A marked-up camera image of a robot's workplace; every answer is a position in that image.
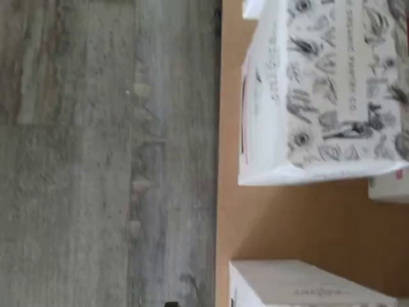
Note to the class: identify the white box green strip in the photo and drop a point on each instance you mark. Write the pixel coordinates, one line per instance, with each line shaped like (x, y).
(287, 284)

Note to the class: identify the brown wooden shelf board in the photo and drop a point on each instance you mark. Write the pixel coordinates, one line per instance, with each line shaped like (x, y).
(287, 220)

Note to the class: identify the white box pink mark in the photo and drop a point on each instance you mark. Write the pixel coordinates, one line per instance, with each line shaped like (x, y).
(390, 188)

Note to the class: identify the white box pink strip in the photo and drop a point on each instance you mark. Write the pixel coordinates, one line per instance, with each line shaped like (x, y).
(319, 96)

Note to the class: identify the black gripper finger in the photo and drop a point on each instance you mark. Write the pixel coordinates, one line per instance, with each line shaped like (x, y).
(171, 304)

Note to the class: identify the white box tan strip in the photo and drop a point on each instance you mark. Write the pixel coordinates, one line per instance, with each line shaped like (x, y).
(250, 8)

